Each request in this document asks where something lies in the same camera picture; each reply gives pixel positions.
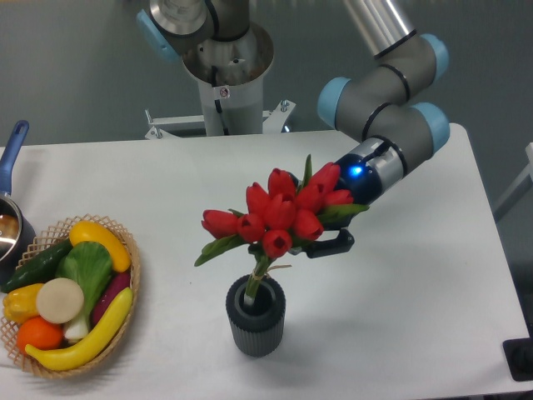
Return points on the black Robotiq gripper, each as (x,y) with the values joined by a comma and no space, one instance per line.
(343,188)

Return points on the red tulip bouquet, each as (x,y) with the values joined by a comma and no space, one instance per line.
(285,216)

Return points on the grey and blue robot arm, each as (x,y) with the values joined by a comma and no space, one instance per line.
(393,134)

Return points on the dark grey ribbed vase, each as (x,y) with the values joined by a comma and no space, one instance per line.
(257,330)

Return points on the black device at table edge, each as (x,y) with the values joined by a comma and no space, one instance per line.
(518,354)

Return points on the purple sweet potato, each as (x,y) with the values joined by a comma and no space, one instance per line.
(118,283)

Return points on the green bok choy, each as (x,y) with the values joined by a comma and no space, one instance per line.
(89,264)

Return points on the beige round disc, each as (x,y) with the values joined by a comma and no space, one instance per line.
(59,300)

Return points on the dark green cucumber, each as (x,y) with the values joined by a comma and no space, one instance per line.
(38,269)

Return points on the woven wicker basket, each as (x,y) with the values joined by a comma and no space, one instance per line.
(54,234)

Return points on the long yellow banana squash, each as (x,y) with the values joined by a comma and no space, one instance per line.
(93,344)

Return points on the orange fruit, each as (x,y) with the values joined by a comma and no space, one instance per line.
(39,333)

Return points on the yellow bell pepper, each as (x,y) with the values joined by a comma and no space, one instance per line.
(21,304)

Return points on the white metal base frame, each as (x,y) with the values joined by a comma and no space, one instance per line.
(279,120)

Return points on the white frame at right edge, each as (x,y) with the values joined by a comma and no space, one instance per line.
(518,188)

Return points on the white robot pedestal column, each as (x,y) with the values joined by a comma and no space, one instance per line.
(229,77)

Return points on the blue handled saucepan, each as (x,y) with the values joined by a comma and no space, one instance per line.
(16,231)

